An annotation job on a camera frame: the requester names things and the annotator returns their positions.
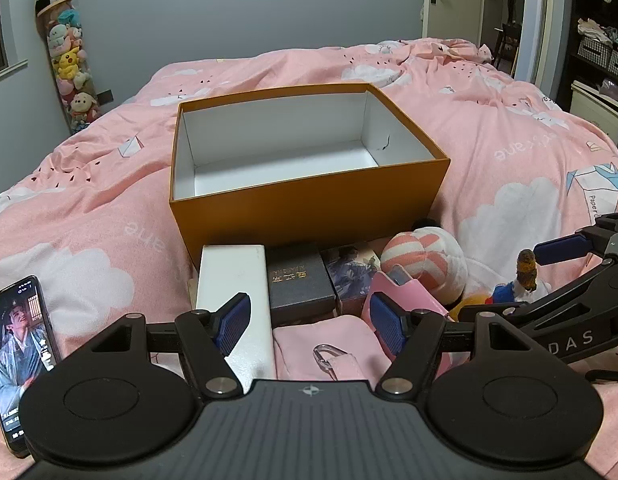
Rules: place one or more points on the pink plastic case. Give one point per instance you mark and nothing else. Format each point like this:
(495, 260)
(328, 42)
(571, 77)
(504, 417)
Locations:
(424, 302)

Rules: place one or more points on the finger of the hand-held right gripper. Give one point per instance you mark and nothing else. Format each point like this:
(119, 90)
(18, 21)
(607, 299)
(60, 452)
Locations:
(559, 249)
(554, 294)

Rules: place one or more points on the small brown figurine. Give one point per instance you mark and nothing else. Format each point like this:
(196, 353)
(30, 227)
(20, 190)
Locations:
(527, 267)

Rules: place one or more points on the dark grey box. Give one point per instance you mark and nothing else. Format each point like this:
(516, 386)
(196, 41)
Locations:
(299, 295)

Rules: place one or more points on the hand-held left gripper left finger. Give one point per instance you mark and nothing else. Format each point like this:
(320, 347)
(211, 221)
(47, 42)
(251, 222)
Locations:
(232, 322)

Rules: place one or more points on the clear tube of plush toys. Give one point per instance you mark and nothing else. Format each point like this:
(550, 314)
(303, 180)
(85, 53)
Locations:
(71, 65)

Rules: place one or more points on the small black wall socket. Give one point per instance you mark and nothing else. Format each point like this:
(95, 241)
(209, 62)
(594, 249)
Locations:
(104, 97)

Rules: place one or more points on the picture printed box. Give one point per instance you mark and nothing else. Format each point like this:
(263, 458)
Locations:
(346, 275)

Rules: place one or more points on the pink striped plush toy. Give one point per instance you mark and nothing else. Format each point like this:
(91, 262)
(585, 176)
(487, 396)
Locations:
(424, 255)

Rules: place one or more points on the white storage box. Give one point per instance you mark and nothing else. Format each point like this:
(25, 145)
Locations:
(596, 107)

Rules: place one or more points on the orange cardboard box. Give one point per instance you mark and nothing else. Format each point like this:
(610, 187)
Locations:
(289, 215)

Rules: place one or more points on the pale door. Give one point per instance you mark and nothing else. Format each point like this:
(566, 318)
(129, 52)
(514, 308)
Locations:
(464, 5)

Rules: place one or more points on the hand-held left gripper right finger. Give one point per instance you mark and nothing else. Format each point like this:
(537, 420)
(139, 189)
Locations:
(386, 321)

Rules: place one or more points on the pink printed blanket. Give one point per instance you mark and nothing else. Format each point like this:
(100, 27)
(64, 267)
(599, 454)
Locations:
(89, 185)

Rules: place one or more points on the smartphone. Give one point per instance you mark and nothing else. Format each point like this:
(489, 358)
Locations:
(19, 350)

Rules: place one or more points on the dark wooden chair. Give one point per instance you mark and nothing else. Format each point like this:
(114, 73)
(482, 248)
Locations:
(506, 40)

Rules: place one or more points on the pink cloth pouch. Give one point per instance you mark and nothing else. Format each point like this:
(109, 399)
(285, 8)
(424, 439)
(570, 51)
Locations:
(309, 340)

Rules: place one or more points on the silver carabiner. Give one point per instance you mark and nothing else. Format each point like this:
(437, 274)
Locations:
(326, 360)

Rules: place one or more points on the long white box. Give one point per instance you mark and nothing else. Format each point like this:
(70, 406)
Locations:
(229, 275)

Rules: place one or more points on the blue yellow duck toy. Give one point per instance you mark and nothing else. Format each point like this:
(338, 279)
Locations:
(504, 294)

